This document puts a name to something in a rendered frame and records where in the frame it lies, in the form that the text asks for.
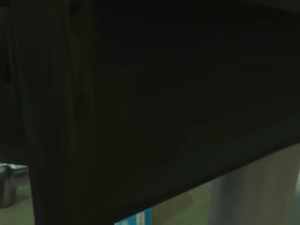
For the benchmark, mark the blue and white box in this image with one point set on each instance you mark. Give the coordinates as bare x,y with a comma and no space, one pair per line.
138,218

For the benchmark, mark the dark table frame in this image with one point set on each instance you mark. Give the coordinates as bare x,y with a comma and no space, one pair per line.
150,93

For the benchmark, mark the grey cylindrical post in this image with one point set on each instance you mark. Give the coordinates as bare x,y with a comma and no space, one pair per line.
253,194

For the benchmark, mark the grey metal bracket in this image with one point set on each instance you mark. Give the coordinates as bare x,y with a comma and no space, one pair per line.
9,185

